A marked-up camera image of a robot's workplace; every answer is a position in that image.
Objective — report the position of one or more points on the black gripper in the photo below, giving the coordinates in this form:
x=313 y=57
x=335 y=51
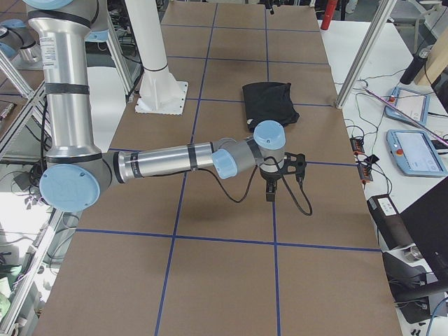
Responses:
x=270 y=177

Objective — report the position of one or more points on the black graphic t-shirt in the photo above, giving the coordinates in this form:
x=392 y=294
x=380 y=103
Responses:
x=268 y=101

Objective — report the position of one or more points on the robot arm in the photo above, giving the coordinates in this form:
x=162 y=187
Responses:
x=77 y=170

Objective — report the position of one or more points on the far orange terminal hub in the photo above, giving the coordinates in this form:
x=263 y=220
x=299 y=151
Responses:
x=364 y=173

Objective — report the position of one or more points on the orange terminal hub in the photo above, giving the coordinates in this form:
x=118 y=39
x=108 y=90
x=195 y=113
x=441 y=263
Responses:
x=364 y=173
x=357 y=146

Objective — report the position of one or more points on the near orange terminal hub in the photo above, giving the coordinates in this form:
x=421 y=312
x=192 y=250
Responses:
x=357 y=146

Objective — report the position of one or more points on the small black adapter box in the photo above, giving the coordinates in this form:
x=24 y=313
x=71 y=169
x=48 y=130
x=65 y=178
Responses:
x=371 y=159

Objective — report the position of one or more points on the black power box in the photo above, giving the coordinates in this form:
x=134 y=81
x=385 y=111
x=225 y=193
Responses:
x=389 y=222

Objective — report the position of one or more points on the near blue teach pendant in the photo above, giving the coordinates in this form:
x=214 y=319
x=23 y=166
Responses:
x=414 y=153

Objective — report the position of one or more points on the black monitor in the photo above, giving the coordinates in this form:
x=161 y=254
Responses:
x=426 y=221

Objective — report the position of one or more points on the black water bottle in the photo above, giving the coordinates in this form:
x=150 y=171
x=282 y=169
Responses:
x=419 y=60

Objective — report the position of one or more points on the red cylinder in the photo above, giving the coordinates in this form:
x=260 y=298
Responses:
x=328 y=15

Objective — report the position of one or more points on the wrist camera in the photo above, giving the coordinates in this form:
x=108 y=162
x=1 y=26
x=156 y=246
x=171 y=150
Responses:
x=294 y=164

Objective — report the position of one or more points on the white camera stand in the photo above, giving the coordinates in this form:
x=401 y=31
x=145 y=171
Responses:
x=159 y=91

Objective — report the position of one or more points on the aluminium frame post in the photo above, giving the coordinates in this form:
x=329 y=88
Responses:
x=374 y=30

